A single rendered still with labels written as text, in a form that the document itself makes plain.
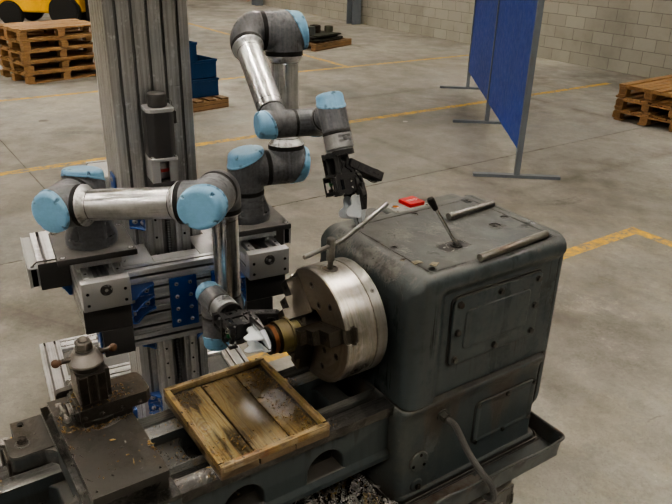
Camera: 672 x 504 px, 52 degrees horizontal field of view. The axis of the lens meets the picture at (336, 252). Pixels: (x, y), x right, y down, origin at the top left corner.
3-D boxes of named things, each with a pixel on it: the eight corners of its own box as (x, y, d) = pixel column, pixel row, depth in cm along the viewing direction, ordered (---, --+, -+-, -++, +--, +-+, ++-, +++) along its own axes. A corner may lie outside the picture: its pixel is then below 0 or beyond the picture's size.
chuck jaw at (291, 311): (316, 314, 188) (300, 274, 191) (323, 308, 184) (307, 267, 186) (280, 325, 182) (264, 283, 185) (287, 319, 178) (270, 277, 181)
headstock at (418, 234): (451, 289, 250) (462, 187, 234) (556, 351, 215) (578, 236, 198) (311, 335, 220) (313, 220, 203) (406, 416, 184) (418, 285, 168)
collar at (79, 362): (98, 348, 164) (96, 337, 162) (108, 364, 158) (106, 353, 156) (63, 357, 160) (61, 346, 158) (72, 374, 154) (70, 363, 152)
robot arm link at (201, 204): (60, 216, 201) (241, 211, 190) (31, 236, 187) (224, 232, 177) (50, 176, 196) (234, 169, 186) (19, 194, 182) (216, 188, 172)
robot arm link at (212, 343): (237, 334, 207) (236, 302, 203) (225, 355, 197) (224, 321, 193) (212, 331, 208) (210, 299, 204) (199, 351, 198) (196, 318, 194)
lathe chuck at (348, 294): (310, 339, 207) (312, 242, 193) (374, 394, 183) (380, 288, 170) (284, 347, 202) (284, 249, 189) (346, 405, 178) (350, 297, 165)
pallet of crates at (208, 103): (194, 95, 924) (190, 34, 891) (228, 106, 871) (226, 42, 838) (109, 108, 848) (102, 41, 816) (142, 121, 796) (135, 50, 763)
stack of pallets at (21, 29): (80, 66, 1091) (74, 18, 1060) (109, 74, 1038) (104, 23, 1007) (0, 76, 1007) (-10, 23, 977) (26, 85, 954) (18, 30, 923)
